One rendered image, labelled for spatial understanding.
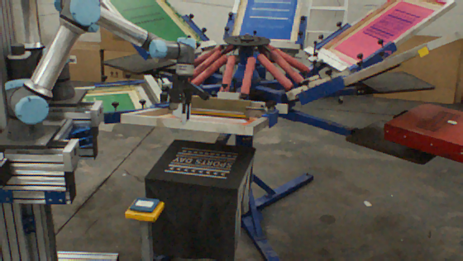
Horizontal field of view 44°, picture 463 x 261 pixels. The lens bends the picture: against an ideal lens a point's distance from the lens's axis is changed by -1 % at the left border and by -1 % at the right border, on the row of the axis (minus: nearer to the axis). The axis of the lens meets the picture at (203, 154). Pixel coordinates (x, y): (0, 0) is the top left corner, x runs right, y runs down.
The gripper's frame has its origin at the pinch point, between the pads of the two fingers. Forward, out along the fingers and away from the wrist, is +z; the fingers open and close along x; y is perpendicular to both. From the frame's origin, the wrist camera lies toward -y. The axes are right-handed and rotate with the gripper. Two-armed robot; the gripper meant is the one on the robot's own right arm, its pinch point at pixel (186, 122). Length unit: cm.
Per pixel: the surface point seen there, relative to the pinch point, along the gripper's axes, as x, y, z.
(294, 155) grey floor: -283, -25, 52
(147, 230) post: 12.3, 10.6, 45.9
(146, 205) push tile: 14.6, 10.8, 34.5
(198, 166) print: -30.2, 1.1, 24.2
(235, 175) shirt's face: -25.3, -18.3, 25.6
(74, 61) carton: -430, 270, -16
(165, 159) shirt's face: -33.3, 18.6, 23.3
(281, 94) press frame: -118, -26, -9
